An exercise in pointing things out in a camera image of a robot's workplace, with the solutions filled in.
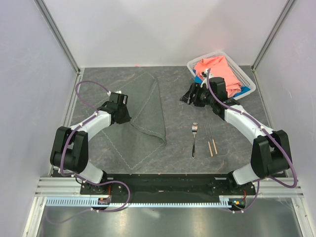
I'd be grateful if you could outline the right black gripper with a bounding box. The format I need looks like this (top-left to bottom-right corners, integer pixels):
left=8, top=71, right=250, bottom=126
left=180, top=82, right=215, bottom=107

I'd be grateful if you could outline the grey cloth napkin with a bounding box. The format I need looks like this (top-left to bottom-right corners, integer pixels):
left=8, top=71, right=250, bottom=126
left=73, top=67, right=167, bottom=174

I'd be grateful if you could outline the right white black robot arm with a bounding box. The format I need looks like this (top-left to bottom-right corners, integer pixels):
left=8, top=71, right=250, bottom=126
left=180, top=77, right=293, bottom=195

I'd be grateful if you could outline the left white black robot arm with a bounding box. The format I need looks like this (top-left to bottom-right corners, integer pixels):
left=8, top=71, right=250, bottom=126
left=50, top=92, right=131, bottom=194

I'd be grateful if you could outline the silver metal fork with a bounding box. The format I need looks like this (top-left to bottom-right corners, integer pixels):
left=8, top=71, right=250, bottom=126
left=192, top=122, right=198, bottom=158

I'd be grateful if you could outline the salmon pink cloth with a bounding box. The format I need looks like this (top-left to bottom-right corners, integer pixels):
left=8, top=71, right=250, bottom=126
left=194, top=56, right=244, bottom=98

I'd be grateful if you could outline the blue cloth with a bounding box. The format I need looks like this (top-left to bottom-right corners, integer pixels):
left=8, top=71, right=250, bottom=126
left=194, top=74, right=250, bottom=98

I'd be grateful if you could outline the right metal chopstick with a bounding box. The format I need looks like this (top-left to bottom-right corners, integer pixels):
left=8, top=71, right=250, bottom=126
left=208, top=123, right=218, bottom=155

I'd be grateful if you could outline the white plastic basket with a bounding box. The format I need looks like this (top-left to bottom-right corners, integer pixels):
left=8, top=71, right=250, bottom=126
left=187, top=51, right=256, bottom=100

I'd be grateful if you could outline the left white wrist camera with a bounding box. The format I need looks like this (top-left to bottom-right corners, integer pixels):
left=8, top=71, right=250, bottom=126
left=107, top=90, right=121, bottom=96

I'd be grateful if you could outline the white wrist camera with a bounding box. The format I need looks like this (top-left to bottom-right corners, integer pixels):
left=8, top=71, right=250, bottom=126
left=107, top=90, right=121, bottom=96
left=200, top=69, right=213, bottom=88

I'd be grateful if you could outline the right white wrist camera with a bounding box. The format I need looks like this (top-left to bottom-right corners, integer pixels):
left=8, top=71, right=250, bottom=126
left=200, top=69, right=213, bottom=88

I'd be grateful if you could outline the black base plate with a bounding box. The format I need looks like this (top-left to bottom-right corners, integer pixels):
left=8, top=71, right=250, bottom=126
left=80, top=173, right=255, bottom=198

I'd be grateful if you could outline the slotted cable duct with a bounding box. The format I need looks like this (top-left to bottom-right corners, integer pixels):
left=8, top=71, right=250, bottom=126
left=45, top=197, right=232, bottom=208

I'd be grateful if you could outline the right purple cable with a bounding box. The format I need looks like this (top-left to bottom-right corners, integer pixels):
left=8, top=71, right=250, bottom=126
left=206, top=68, right=298, bottom=214

